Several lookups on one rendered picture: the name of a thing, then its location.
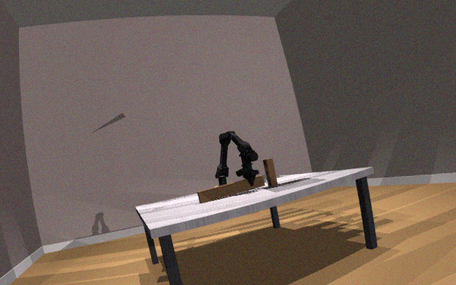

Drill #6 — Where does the brown wooden board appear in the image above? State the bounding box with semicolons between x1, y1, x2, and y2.
197;175;267;204

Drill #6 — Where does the wooden post with vertical slot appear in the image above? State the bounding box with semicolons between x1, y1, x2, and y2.
263;159;278;186

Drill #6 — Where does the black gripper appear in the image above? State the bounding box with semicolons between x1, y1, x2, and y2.
241;162;259;186

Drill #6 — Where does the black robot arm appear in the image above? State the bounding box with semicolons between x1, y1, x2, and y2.
215;131;259;186

